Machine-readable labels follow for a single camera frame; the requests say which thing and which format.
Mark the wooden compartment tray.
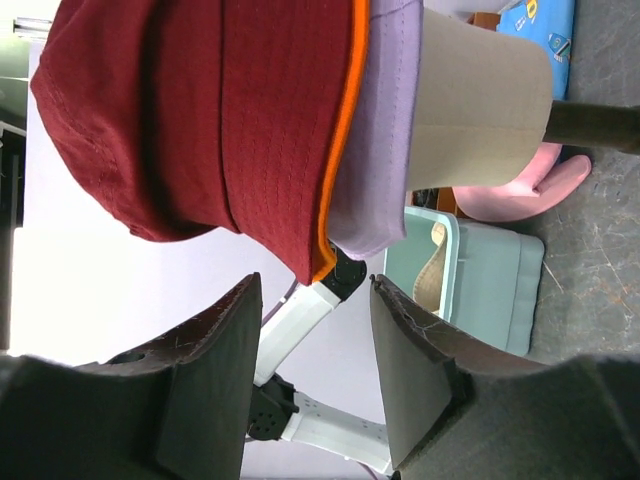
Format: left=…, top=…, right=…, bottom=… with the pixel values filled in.
left=467, top=12, right=501, bottom=31

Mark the beige bucket hat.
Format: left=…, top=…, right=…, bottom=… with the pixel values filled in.
left=412, top=222, right=447, bottom=315

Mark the pink bucket hat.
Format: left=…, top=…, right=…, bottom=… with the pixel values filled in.
left=453, top=143, right=592, bottom=223

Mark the left aluminium corner post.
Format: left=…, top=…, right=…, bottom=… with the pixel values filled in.
left=13, top=17, right=52, bottom=34

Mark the blue printed cloth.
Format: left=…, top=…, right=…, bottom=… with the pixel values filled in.
left=497, top=0, right=575, bottom=100

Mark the cream mannequin head stand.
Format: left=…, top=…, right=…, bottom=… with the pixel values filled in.
left=408, top=10, right=639, bottom=190

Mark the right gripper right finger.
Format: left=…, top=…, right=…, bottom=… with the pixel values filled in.
left=370, top=274, right=545, bottom=470

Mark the teal plastic basket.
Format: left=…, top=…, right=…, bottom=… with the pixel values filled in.
left=384, top=206, right=545, bottom=356

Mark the purple bucket hat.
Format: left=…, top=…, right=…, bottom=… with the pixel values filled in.
left=328, top=1, right=424, bottom=260

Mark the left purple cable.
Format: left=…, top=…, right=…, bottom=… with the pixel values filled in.
left=262, top=282, right=301, bottom=326

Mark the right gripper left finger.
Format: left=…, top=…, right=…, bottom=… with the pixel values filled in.
left=69, top=273, right=262, bottom=479

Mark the dark red hat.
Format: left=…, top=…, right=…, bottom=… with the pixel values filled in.
left=31, top=0, right=352, bottom=285

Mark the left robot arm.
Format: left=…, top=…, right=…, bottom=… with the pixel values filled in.
left=242, top=254, right=393, bottom=479

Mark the orange bucket hat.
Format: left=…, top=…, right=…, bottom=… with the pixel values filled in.
left=311, top=0, right=370, bottom=283

